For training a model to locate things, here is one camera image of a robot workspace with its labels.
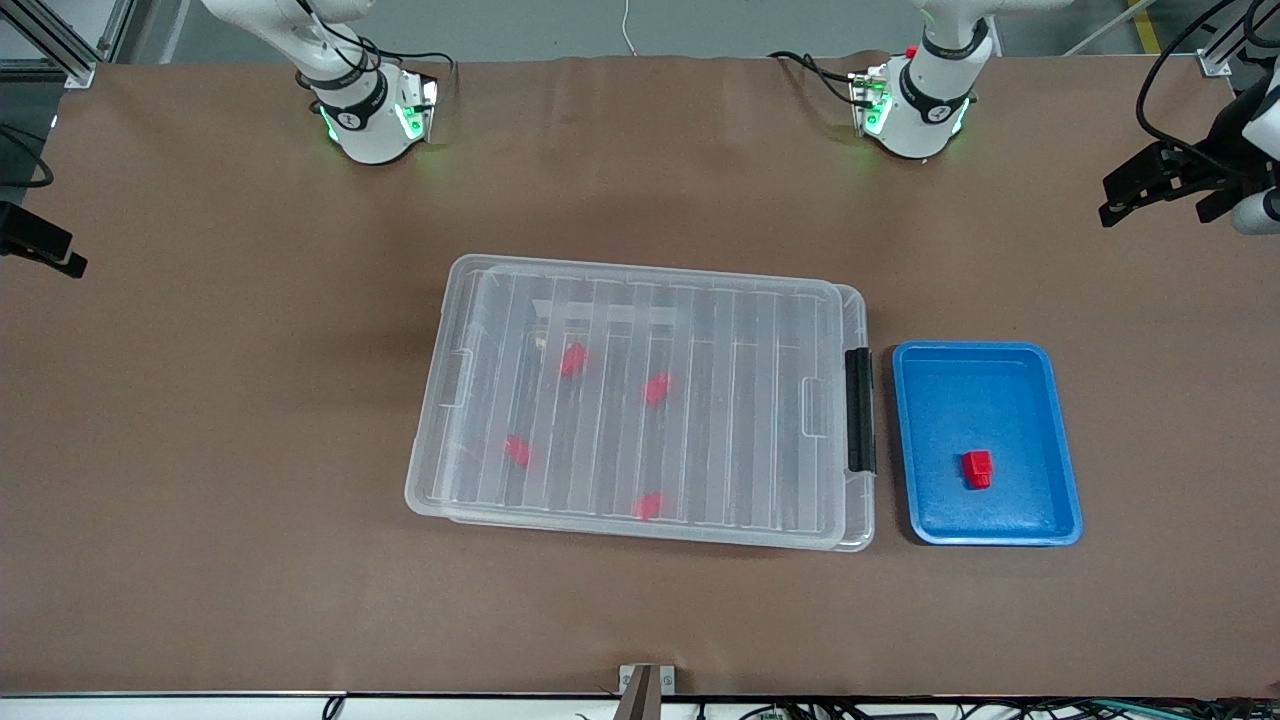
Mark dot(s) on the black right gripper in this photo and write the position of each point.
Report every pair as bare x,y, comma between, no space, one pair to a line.
30,237

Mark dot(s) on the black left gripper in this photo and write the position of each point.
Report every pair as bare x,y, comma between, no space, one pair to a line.
1192,169

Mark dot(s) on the red block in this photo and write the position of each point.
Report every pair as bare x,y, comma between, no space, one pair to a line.
657,388
648,505
977,468
572,360
517,451

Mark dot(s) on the clear ribbed box lid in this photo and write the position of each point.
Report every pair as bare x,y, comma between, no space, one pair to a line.
620,420

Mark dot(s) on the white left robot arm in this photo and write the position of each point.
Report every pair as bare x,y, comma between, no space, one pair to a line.
925,110

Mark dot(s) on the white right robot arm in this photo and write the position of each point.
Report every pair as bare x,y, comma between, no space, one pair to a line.
365,130

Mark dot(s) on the black box latch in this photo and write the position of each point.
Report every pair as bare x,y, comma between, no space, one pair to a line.
860,410

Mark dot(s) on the clear plastic storage box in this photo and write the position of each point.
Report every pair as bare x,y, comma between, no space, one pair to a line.
868,500

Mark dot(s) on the blue plastic tray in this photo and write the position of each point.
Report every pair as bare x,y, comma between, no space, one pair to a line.
985,400

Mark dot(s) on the aluminium frame profile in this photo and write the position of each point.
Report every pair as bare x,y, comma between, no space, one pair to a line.
60,45
1220,50

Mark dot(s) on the metal camera post bracket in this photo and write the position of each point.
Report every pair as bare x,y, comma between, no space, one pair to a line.
645,685

